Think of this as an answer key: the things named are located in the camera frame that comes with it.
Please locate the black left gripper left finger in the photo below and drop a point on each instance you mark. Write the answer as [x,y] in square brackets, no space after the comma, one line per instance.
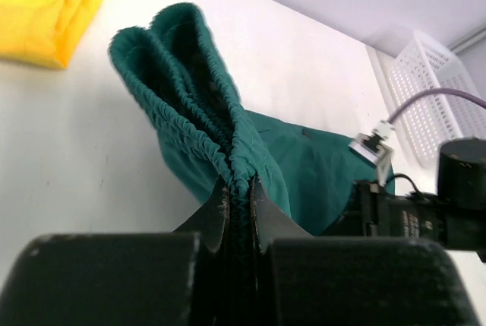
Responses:
[176,278]

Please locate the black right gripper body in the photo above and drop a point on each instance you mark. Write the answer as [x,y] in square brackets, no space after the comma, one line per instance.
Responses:
[454,216]

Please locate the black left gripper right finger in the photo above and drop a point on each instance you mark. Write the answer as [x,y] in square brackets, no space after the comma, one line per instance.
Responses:
[350,280]

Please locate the green shorts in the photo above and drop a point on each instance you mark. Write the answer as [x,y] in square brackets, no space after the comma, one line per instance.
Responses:
[174,72]

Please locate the yellow shorts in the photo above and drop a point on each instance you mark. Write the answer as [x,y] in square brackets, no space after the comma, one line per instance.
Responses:
[44,32]

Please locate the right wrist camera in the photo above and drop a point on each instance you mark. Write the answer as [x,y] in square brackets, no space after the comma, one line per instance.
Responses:
[373,150]

